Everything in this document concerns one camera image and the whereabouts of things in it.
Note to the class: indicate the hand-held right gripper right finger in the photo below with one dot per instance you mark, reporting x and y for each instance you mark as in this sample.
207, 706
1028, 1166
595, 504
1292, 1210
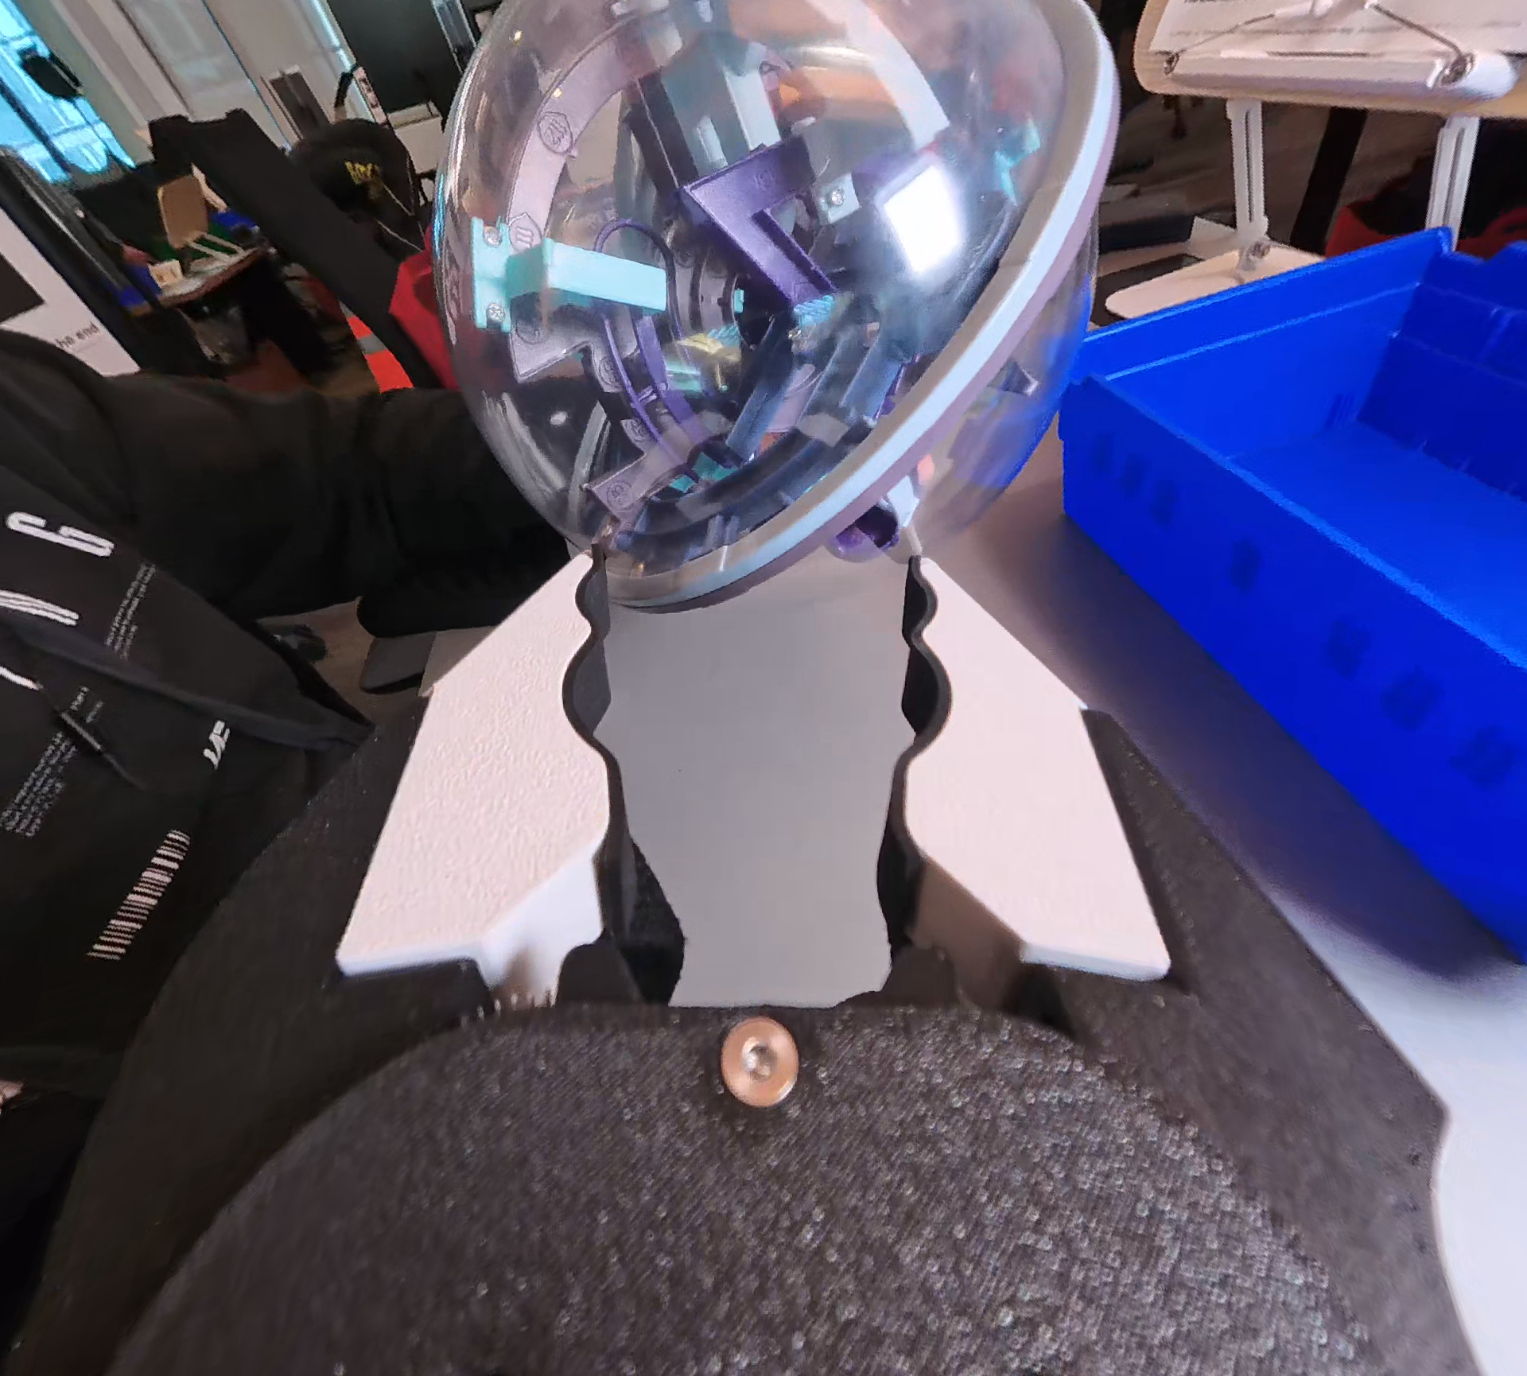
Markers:
1039, 803

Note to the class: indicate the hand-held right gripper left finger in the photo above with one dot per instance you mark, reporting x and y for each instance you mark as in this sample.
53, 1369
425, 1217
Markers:
478, 803

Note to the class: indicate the clear maze ball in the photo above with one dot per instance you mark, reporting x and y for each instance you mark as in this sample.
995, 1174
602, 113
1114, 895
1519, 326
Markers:
764, 230

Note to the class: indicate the person's left forearm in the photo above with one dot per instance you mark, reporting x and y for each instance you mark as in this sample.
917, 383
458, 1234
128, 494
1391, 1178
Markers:
263, 482

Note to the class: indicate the person's black printed jacket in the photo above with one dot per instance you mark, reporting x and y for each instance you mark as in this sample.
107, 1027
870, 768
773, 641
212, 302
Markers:
120, 803

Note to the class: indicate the blue plastic bin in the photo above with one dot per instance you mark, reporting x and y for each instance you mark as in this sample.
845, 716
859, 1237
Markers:
1313, 517

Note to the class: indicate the red bag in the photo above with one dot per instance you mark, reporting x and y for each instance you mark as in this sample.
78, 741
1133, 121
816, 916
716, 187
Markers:
419, 326

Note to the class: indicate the instruction sheet on stand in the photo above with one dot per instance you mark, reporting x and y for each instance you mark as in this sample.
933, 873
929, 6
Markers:
1193, 52

